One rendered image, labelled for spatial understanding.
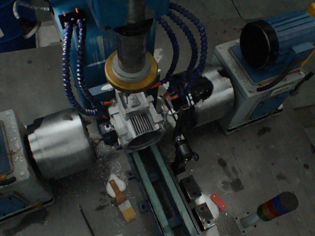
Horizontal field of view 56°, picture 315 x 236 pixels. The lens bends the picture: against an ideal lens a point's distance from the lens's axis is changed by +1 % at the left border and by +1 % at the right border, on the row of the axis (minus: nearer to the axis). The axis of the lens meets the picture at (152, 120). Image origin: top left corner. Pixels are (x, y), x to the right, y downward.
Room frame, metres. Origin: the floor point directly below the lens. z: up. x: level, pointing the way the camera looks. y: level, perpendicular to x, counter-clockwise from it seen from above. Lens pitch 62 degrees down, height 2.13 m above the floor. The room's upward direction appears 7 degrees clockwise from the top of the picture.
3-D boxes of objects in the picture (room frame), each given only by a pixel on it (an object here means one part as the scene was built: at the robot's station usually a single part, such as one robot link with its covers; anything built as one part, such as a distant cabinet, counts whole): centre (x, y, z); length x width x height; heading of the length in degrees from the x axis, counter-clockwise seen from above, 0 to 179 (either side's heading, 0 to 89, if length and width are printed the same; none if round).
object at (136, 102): (0.62, 0.09, 1.11); 0.12 x 0.11 x 0.07; 29
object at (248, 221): (0.26, -0.45, 1.01); 0.08 x 0.08 x 0.42; 29
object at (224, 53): (0.88, -0.45, 0.99); 0.35 x 0.31 x 0.37; 119
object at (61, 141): (0.41, 0.38, 1.04); 0.37 x 0.25 x 0.25; 119
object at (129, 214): (0.29, 0.10, 0.80); 0.21 x 0.05 x 0.01; 37
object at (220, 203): (0.34, -0.33, 0.81); 0.09 x 0.03 x 0.02; 47
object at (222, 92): (0.75, -0.22, 1.04); 0.41 x 0.25 x 0.25; 119
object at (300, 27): (0.87, -0.50, 1.16); 0.33 x 0.26 x 0.42; 119
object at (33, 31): (0.67, 0.39, 1.46); 0.18 x 0.11 x 0.13; 29
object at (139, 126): (0.58, 0.07, 1.01); 0.20 x 0.19 x 0.19; 29
